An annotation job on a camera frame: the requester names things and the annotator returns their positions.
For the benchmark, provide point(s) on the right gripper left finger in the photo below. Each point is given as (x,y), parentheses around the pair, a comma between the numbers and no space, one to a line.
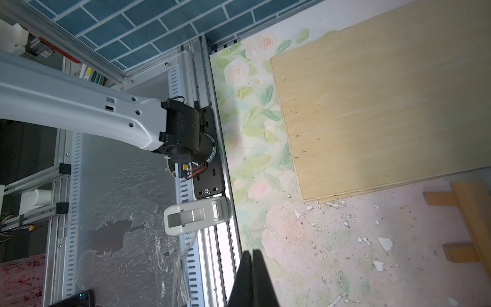
(242,291)

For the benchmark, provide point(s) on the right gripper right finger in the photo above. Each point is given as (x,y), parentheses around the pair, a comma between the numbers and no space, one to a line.
(263,291)

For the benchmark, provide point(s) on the wooden easel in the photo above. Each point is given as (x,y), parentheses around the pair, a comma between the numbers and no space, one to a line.
(472,198)

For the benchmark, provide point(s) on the wooden canvas board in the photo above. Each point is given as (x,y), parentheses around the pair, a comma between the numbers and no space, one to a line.
(399,98)

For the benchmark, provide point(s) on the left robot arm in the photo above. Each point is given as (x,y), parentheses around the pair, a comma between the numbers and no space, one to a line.
(37,94)

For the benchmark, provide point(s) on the grey rail handle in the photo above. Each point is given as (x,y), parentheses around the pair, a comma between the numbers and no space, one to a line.
(190,217)

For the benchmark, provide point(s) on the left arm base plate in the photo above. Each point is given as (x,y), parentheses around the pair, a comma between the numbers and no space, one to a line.
(208,179)

